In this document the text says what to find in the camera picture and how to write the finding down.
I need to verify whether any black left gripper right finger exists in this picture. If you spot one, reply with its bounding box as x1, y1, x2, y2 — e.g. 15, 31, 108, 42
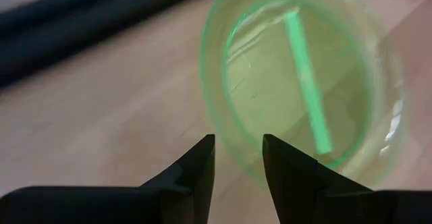
262, 134, 432, 224

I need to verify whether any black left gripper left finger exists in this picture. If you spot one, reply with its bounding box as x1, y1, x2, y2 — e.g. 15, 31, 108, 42
0, 134, 216, 224

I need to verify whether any translucent green plastic plate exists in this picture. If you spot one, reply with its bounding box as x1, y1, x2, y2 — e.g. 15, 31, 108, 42
198, 0, 410, 190

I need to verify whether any black table edge rail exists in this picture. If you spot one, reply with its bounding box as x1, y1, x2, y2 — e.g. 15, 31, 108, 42
0, 0, 225, 88

